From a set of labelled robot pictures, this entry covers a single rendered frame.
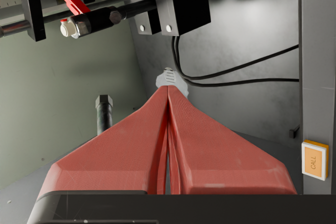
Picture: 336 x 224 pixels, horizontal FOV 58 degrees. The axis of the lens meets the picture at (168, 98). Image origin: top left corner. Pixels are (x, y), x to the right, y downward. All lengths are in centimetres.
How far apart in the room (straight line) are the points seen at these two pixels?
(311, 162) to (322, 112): 7
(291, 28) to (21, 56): 51
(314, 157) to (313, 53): 14
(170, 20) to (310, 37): 20
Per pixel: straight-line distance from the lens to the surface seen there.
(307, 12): 39
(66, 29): 41
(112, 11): 43
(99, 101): 40
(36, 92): 71
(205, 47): 64
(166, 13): 47
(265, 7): 55
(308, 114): 43
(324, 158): 44
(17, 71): 69
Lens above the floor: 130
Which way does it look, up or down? 36 degrees down
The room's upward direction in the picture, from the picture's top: 120 degrees counter-clockwise
